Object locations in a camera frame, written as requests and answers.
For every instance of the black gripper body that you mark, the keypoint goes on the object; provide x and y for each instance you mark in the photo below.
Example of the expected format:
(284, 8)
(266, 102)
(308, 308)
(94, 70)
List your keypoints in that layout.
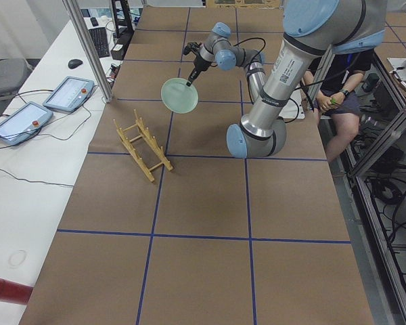
(199, 62)

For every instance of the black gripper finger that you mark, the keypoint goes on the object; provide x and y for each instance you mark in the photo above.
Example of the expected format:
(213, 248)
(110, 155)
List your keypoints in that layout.
(190, 80)

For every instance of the pale green plate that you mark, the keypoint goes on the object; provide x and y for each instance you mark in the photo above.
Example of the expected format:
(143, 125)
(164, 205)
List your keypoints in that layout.
(178, 97)

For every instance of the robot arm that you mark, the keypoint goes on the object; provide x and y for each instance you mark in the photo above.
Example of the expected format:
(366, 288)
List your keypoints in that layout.
(310, 28)

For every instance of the wooden dish rack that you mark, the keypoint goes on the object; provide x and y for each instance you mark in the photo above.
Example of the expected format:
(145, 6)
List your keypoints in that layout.
(143, 147)

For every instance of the black keyboard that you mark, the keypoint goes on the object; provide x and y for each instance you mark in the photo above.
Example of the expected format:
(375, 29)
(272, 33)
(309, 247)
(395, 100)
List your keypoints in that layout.
(100, 40)

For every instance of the black computer mouse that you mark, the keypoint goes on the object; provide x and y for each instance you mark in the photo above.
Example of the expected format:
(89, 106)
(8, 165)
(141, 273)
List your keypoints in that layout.
(74, 63)

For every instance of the far teach pendant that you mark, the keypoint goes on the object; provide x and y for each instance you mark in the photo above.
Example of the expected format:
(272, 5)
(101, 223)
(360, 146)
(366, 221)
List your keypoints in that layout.
(70, 94)

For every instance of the teach pendant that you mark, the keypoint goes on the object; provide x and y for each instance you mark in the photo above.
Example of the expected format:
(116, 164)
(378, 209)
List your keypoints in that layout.
(23, 123)
(70, 94)

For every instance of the seated person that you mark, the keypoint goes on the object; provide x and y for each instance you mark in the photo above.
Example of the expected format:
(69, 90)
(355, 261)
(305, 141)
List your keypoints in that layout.
(344, 75)

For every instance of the near teach pendant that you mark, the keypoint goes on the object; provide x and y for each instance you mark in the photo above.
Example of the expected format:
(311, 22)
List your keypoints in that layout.
(23, 123)

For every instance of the grey office chair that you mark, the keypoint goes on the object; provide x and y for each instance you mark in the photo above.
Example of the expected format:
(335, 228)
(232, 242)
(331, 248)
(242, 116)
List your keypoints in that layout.
(13, 74)

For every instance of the red cylinder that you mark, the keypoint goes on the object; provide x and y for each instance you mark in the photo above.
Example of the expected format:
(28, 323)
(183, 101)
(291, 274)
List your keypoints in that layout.
(13, 292)

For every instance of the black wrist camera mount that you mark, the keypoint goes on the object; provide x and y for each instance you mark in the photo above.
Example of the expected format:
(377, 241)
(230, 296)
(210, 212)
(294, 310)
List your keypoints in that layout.
(192, 47)

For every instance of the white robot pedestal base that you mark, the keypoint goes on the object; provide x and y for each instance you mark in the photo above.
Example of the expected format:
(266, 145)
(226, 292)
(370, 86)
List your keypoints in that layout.
(296, 108)

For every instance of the green handled screwdriver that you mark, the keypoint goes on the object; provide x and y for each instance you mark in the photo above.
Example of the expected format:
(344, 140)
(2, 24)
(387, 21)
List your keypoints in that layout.
(334, 103)

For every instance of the aluminium frame post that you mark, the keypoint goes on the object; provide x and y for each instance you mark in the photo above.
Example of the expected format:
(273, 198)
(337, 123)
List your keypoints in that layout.
(82, 31)

